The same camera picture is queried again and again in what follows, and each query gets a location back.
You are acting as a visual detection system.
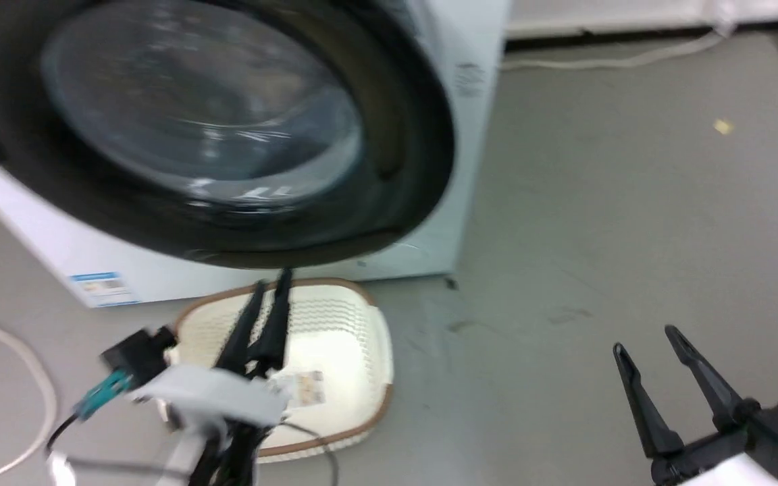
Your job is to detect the white washing machine body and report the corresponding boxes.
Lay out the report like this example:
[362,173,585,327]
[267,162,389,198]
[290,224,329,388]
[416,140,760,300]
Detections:
[0,0,513,309]

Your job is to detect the white laundry basket brown rim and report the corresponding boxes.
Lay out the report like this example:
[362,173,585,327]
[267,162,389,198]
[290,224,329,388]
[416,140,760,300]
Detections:
[172,277,394,464]

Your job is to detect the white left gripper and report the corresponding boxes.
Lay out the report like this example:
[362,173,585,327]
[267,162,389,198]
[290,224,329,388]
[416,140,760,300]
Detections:
[131,268,294,433]

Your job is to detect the black round washing machine door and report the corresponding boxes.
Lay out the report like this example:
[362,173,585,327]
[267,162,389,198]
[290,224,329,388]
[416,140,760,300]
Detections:
[0,0,456,270]

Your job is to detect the white cable along baseboard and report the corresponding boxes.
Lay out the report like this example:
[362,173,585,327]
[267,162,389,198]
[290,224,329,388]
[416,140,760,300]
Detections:
[501,20,734,72]

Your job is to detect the blue white energy label sticker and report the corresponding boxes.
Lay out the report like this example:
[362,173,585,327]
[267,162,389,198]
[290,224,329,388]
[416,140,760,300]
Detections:
[69,271,141,308]

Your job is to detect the white cable loop on floor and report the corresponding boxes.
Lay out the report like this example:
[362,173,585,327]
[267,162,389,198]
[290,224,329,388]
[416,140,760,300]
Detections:
[0,290,59,486]

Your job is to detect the white baseboard cable duct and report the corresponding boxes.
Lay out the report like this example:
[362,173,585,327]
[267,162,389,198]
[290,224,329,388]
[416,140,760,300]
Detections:
[505,0,778,40]

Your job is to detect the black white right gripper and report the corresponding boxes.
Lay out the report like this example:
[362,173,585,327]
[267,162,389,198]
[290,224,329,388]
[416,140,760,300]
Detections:
[613,325,778,486]

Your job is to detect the paper label in basket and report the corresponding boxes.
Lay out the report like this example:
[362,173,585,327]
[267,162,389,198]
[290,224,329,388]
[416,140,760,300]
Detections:
[293,371,326,407]

